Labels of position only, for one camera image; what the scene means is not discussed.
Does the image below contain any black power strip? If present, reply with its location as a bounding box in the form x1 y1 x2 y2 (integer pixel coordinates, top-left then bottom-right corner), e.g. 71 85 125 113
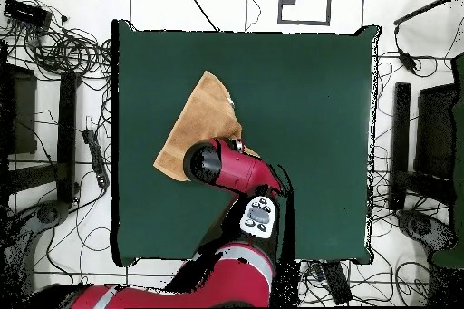
82 128 111 189

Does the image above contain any black power adapter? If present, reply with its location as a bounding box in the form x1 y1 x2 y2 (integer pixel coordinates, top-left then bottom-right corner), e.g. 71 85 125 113
397 49 419 74

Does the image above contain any black oblong box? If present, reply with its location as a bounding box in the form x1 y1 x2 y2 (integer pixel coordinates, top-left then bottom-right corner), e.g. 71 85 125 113
322 261 353 305

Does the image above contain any dark green table cloth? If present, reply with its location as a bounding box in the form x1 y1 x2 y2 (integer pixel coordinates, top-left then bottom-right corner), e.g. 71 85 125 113
111 18 382 266

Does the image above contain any tan terry towel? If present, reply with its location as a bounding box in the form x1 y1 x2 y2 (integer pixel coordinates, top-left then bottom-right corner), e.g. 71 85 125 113
152 70 260 182

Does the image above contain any black electronics box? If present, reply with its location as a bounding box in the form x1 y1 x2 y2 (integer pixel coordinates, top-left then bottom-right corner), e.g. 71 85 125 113
3 0 53 31

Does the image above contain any tangled black cable bundle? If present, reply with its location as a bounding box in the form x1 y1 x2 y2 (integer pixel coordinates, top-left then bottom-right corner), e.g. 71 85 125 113
21 22 113 82

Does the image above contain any black stand frame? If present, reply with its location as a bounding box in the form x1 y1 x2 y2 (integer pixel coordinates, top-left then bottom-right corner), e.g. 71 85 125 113
389 82 456 212
3 71 79 204

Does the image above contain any black tripod base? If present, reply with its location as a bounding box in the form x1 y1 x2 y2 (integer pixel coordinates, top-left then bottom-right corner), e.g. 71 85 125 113
6 199 72 241
395 208 458 252

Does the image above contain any black flat panel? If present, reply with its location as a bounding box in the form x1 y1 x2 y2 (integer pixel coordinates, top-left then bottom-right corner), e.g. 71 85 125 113
0 63 38 156
413 82 458 179

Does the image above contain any black pole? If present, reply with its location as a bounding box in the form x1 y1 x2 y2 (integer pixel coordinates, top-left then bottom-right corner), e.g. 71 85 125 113
393 0 464 27

